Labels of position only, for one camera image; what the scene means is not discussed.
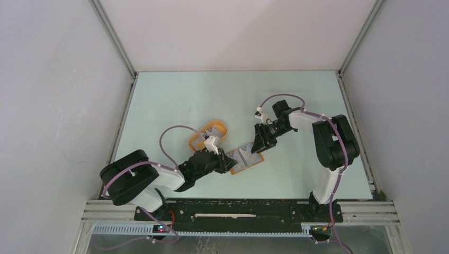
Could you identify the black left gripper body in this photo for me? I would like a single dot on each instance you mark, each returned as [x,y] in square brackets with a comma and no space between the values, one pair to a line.
[215,163]

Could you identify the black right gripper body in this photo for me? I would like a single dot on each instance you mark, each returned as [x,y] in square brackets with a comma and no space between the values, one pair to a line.
[272,131]

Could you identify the silver VIP card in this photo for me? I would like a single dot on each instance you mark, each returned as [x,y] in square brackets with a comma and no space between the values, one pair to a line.
[250,159]
[240,166]

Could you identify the orange leather card holder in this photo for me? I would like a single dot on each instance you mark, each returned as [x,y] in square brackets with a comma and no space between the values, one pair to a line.
[245,159]

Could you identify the gold card with black stripe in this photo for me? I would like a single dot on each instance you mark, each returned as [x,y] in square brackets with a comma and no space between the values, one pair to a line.
[198,142]

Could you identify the beige oval plastic tray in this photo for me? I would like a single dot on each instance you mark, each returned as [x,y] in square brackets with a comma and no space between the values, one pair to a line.
[217,123]

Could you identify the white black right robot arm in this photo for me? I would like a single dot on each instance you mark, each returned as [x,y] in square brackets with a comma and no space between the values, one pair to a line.
[335,143]

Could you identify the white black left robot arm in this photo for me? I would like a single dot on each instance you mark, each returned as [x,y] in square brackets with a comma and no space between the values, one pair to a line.
[137,180]

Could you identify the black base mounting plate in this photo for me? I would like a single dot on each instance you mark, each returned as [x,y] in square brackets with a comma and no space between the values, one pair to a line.
[200,215]

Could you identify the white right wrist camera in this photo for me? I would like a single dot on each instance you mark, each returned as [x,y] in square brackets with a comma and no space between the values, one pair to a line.
[260,115]

